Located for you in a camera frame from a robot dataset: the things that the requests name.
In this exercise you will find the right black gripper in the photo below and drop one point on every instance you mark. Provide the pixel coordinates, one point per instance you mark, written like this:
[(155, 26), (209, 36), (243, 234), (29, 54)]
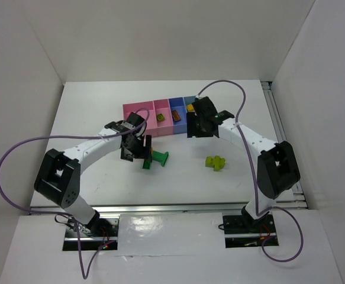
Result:
[(200, 128)]

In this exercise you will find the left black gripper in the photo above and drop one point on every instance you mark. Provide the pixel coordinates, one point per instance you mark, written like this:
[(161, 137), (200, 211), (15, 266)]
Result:
[(137, 151)]

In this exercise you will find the dark green lego brick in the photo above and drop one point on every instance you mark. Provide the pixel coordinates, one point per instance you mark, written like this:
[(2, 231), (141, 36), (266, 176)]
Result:
[(146, 164)]

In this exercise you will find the yellow lego brick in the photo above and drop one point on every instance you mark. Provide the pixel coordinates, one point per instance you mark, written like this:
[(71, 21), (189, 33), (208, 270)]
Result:
[(190, 108)]

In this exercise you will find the green lego stem piece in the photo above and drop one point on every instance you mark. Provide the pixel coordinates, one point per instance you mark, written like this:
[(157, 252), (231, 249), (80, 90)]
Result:
[(160, 157)]

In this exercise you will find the brown orange lego brick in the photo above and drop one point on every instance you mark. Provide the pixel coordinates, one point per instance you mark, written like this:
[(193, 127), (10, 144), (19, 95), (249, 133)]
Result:
[(175, 115)]

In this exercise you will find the small lime lego brick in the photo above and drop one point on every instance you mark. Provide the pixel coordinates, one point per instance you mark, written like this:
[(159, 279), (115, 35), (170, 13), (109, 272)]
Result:
[(160, 117)]

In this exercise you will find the lime green lego cluster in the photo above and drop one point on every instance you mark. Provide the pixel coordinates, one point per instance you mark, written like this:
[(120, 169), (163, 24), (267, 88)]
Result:
[(216, 162)]

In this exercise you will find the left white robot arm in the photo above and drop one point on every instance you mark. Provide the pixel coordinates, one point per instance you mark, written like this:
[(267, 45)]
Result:
[(58, 179)]

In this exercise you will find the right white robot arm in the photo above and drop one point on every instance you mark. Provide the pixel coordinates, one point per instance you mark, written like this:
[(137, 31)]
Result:
[(273, 165)]

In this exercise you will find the dark blue bin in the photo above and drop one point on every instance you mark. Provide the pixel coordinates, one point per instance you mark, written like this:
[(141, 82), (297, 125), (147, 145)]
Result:
[(178, 112)]

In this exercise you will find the light blue bin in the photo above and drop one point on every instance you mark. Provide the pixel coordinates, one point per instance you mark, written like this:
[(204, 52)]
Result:
[(188, 100)]

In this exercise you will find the aluminium side rail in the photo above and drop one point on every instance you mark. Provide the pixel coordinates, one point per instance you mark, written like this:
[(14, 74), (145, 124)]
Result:
[(280, 132)]

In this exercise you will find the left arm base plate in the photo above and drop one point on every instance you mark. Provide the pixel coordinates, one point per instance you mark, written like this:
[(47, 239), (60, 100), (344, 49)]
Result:
[(90, 241)]

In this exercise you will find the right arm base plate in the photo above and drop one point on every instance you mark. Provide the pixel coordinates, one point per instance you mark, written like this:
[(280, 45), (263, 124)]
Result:
[(238, 235)]

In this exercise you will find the aluminium front rail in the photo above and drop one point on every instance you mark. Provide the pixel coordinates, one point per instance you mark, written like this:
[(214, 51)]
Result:
[(178, 208)]

